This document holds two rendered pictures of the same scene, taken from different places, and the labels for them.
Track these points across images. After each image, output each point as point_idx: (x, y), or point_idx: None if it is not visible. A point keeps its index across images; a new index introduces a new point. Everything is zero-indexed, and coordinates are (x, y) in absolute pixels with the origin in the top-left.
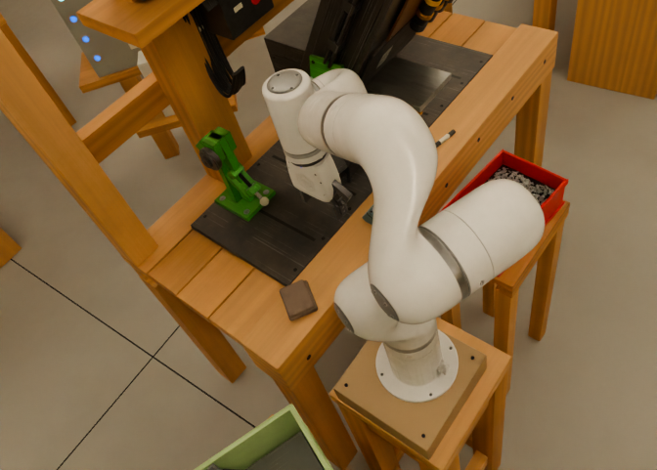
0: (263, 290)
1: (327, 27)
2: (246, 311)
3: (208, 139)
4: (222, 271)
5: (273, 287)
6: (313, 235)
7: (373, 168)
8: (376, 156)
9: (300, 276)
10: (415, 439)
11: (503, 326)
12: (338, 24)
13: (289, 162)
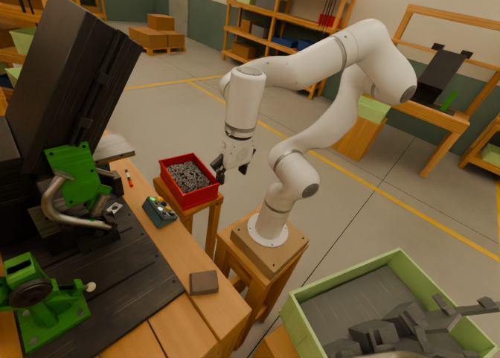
0: (175, 315)
1: (64, 113)
2: (189, 333)
3: (15, 275)
4: (129, 357)
5: (177, 305)
6: (149, 262)
7: (386, 45)
8: (387, 37)
9: (181, 278)
10: (304, 242)
11: (216, 225)
12: (93, 99)
13: (235, 146)
